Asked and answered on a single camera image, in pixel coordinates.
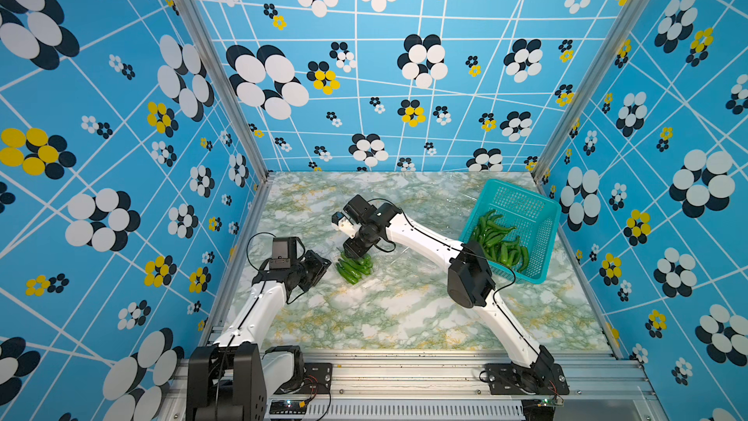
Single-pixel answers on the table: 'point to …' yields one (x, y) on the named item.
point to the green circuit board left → (287, 407)
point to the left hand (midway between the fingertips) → (332, 260)
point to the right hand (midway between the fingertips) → (353, 247)
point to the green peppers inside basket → (489, 234)
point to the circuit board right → (542, 409)
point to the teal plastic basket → (535, 218)
